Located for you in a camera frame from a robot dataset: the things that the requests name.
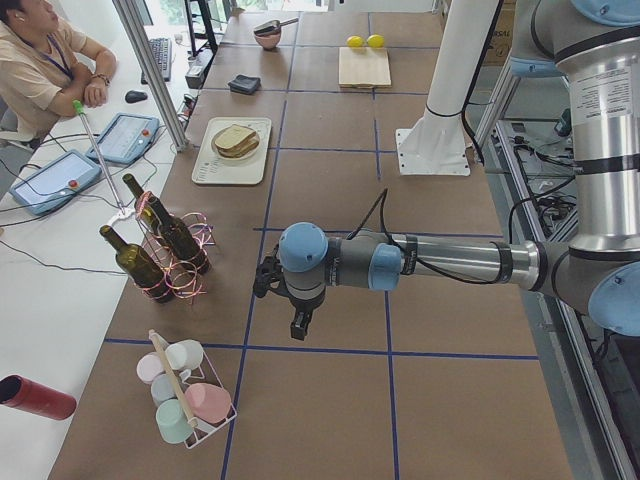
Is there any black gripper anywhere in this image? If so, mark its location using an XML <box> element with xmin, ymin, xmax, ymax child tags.
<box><xmin>289</xmin><ymin>290</ymin><xmax>325</xmax><ymax>339</ymax></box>

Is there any white plate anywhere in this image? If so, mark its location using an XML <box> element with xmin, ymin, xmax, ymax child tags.
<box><xmin>211</xmin><ymin>130</ymin><xmax>260</xmax><ymax>159</ymax></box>

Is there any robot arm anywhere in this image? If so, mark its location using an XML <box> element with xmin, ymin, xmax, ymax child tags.
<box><xmin>275</xmin><ymin>1</ymin><xmax>639</xmax><ymax>340</ymax></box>

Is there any cream bear tray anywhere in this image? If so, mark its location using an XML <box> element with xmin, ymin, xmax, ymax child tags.
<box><xmin>192</xmin><ymin>117</ymin><xmax>272</xmax><ymax>185</ymax></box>

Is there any white cup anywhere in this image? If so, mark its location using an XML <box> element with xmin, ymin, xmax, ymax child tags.
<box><xmin>165</xmin><ymin>339</ymin><xmax>204</xmax><ymax>371</ymax></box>

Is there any green wine bottle middle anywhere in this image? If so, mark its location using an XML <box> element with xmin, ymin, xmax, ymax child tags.
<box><xmin>147</xmin><ymin>195</ymin><xmax>210</xmax><ymax>274</ymax></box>

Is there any green wine bottle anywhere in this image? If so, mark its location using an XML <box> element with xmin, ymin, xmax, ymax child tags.
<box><xmin>99</xmin><ymin>225</ymin><xmax>174</xmax><ymax>303</ymax></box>
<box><xmin>147</xmin><ymin>195</ymin><xmax>210</xmax><ymax>274</ymax></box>
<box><xmin>122</xmin><ymin>173</ymin><xmax>158</xmax><ymax>231</ymax></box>

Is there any grey cup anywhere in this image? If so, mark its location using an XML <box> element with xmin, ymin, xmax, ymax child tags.
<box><xmin>150</xmin><ymin>373</ymin><xmax>176</xmax><ymax>407</ymax></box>

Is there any light pink cup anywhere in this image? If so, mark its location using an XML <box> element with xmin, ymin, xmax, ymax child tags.
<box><xmin>136</xmin><ymin>352</ymin><xmax>165</xmax><ymax>385</ymax></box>

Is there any mint green cup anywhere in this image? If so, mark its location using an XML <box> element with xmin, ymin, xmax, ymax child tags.
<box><xmin>155</xmin><ymin>398</ymin><xmax>194</xmax><ymax>444</ymax></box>

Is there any green wine bottle front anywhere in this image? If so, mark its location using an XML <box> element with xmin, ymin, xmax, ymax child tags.
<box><xmin>99</xmin><ymin>225</ymin><xmax>174</xmax><ymax>303</ymax></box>

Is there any green wine bottle rear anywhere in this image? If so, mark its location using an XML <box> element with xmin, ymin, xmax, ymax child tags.
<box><xmin>122</xmin><ymin>173</ymin><xmax>158</xmax><ymax>231</ymax></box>

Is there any grey folded cloth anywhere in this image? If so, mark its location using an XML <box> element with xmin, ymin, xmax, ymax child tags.
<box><xmin>228</xmin><ymin>74</ymin><xmax>261</xmax><ymax>95</ymax></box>

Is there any far blue teach pendant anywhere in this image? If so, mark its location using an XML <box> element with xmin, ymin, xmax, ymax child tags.
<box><xmin>96</xmin><ymin>113</ymin><xmax>160</xmax><ymax>165</ymax></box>

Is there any blue teach pendant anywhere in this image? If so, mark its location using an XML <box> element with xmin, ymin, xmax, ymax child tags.
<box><xmin>96</xmin><ymin>113</ymin><xmax>160</xmax><ymax>165</ymax></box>
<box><xmin>9</xmin><ymin>149</ymin><xmax>102</xmax><ymax>216</ymax></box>

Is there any wooden cutting board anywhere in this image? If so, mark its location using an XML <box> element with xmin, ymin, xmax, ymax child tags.
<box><xmin>338</xmin><ymin>47</ymin><xmax>392</xmax><ymax>88</ymax></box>

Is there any black power strip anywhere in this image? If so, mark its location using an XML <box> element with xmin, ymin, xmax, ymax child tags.
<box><xmin>185</xmin><ymin>48</ymin><xmax>214</xmax><ymax>90</ymax></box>

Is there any near blue teach pendant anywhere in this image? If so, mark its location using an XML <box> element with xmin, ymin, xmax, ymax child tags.
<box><xmin>9</xmin><ymin>149</ymin><xmax>102</xmax><ymax>216</ymax></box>

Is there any black computer mouse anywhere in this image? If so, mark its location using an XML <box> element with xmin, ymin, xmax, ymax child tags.
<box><xmin>124</xmin><ymin>90</ymin><xmax>148</xmax><ymax>104</ymax></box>

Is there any yellow lemon half left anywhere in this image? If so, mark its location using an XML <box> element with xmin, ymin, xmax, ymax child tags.
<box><xmin>346</xmin><ymin>35</ymin><xmax>366</xmax><ymax>48</ymax></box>

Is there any yellow lemon half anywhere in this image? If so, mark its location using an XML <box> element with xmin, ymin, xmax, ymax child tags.
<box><xmin>346</xmin><ymin>35</ymin><xmax>366</xmax><ymax>48</ymax></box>
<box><xmin>366</xmin><ymin>34</ymin><xmax>385</xmax><ymax>49</ymax></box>

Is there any pink bowl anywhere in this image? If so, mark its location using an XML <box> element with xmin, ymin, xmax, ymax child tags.
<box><xmin>253</xmin><ymin>26</ymin><xmax>281</xmax><ymax>50</ymax></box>

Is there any yellow lemon half right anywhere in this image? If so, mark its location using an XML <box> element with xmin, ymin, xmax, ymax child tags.
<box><xmin>366</xmin><ymin>34</ymin><xmax>385</xmax><ymax>49</ymax></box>

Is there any red cylinder tube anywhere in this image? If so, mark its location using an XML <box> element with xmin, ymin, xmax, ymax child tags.
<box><xmin>1</xmin><ymin>375</ymin><xmax>77</xmax><ymax>420</ymax></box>

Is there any metal scoop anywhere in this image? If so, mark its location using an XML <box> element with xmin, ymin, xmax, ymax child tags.
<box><xmin>253</xmin><ymin>18</ymin><xmax>299</xmax><ymax>37</ymax></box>

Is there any black keyboard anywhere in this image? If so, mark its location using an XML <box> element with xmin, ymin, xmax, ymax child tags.
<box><xmin>148</xmin><ymin>37</ymin><xmax>173</xmax><ymax>82</ymax></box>

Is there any metal rod with green tip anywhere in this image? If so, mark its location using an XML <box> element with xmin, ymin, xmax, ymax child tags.
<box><xmin>72</xmin><ymin>99</ymin><xmax>135</xmax><ymax>226</ymax></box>

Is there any cardboard box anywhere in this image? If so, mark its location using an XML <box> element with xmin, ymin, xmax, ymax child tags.
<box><xmin>483</xmin><ymin>0</ymin><xmax>516</xmax><ymax>66</ymax></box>

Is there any seated person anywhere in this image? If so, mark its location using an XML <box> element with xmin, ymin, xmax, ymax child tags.
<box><xmin>1</xmin><ymin>1</ymin><xmax>117</xmax><ymax>140</ymax></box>

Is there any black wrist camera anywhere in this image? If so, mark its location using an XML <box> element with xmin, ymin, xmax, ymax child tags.
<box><xmin>252</xmin><ymin>245</ymin><xmax>287</xmax><ymax>298</ymax></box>

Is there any copper wire bottle rack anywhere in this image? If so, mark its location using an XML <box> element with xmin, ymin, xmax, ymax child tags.
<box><xmin>136</xmin><ymin>191</ymin><xmax>212</xmax><ymax>302</ymax></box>

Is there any wooden rack handle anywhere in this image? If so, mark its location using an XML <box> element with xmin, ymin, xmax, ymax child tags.
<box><xmin>148</xmin><ymin>329</ymin><xmax>197</xmax><ymax>428</ymax></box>

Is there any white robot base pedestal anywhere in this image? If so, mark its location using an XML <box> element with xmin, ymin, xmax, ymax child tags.
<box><xmin>396</xmin><ymin>0</ymin><xmax>502</xmax><ymax>176</ymax></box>

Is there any aluminium frame post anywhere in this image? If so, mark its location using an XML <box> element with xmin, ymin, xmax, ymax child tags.
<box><xmin>112</xmin><ymin>0</ymin><xmax>188</xmax><ymax>152</ymax></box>

